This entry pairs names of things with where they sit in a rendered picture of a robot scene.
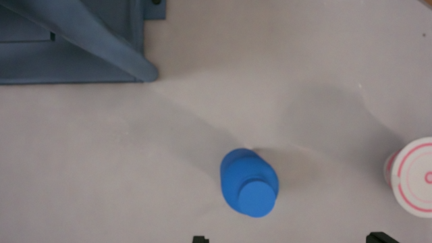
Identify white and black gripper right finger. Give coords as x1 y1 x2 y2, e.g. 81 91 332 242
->
366 232 399 243

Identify blue shelving unit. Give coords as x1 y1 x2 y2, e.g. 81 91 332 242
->
0 0 166 86

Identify white yogurt cup with pink stripes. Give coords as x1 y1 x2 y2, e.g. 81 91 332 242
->
383 138 432 218

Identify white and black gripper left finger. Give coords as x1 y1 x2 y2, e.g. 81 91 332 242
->
192 236 209 243

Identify blue bottle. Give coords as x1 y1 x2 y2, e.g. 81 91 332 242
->
220 148 279 218

